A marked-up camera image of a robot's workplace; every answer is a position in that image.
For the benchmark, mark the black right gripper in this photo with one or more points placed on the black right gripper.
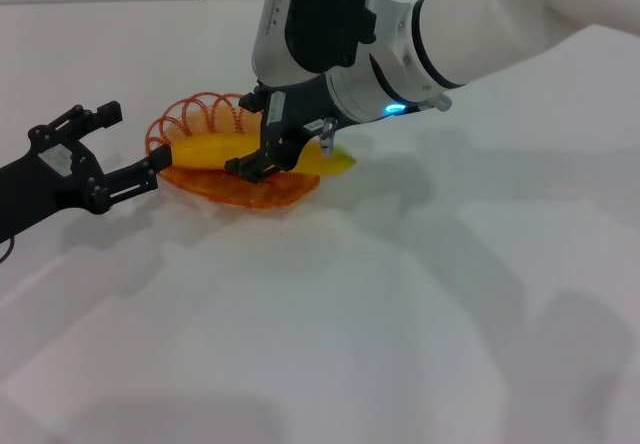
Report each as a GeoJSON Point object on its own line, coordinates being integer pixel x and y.
{"type": "Point", "coordinates": [300, 109]}

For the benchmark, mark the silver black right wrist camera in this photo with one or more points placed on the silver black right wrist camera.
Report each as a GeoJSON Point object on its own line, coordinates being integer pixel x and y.
{"type": "Point", "coordinates": [310, 14]}

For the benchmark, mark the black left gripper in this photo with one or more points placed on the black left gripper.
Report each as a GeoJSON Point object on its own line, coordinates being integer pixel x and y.
{"type": "Point", "coordinates": [40, 189]}

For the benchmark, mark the yellow plastic banana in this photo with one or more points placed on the yellow plastic banana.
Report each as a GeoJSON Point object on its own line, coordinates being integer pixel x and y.
{"type": "Point", "coordinates": [210, 151]}

